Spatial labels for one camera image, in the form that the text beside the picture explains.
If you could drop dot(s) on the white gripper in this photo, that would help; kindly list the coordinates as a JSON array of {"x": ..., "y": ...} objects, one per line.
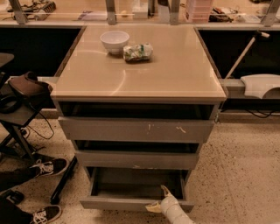
[{"x": 168, "y": 205}]

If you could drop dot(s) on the grey bottom drawer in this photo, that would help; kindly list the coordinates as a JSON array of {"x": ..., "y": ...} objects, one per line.
[{"x": 134, "y": 189}]

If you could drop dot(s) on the grey drawer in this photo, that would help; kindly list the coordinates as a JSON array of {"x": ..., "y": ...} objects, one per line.
[
  {"x": 136, "y": 130},
  {"x": 134, "y": 189},
  {"x": 137, "y": 160}
]

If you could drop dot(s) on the grey middle drawer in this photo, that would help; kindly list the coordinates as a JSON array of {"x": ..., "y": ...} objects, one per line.
[{"x": 137, "y": 160}]

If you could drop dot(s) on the grey drawer cabinet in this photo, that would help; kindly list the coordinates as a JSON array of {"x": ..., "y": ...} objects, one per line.
[{"x": 178, "y": 82}]

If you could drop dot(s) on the grey top drawer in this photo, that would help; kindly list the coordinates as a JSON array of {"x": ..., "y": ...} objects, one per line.
[{"x": 136, "y": 130}]

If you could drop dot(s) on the pink plastic drawer box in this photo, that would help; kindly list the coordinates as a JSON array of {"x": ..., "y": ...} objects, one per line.
[{"x": 198, "y": 11}]

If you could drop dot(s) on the black sneaker lower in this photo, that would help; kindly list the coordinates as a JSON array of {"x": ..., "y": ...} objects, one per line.
[{"x": 46, "y": 215}]

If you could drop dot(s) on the black sneaker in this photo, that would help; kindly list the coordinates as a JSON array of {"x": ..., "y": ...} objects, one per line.
[
  {"x": 49, "y": 168},
  {"x": 46, "y": 215}
]

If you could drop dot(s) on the black sneaker upper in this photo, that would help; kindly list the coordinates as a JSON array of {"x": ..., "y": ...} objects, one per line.
[{"x": 49, "y": 168}]

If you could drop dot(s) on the white dustpan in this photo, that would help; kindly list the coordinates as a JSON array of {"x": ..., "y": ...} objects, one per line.
[{"x": 258, "y": 85}]

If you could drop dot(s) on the green white snack bag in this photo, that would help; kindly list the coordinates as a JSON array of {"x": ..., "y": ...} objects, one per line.
[{"x": 137, "y": 52}]

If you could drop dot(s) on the black rolling stand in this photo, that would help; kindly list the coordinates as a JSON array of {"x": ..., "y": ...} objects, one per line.
[{"x": 15, "y": 115}]

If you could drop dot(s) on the brown VR headset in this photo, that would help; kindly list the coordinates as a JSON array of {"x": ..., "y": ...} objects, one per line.
[{"x": 30, "y": 90}]

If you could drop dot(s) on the white bowl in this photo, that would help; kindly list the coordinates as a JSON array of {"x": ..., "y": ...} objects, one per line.
[{"x": 114, "y": 41}]

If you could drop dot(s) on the white tissue box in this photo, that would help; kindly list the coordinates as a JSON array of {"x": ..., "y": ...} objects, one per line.
[{"x": 139, "y": 9}]

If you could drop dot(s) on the white broom handle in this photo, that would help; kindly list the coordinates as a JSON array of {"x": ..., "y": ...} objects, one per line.
[{"x": 246, "y": 49}]

